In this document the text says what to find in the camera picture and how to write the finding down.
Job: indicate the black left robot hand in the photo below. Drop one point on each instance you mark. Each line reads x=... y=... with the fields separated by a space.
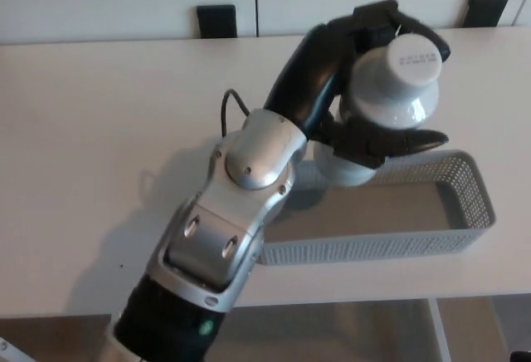
x=307 y=75

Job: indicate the white plastic bottle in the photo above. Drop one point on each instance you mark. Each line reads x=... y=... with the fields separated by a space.
x=394 y=96

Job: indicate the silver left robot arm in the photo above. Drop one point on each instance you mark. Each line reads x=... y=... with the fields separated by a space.
x=249 y=162

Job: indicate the grey perforated plastic basket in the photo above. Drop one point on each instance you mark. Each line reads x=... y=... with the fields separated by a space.
x=373 y=250

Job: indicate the white slanted bar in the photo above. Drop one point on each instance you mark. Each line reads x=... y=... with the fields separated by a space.
x=10 y=351

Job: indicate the black desk bracket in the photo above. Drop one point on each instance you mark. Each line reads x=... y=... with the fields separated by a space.
x=487 y=10
x=216 y=21

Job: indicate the white desk leg frame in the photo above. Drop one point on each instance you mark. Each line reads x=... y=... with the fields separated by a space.
x=440 y=333

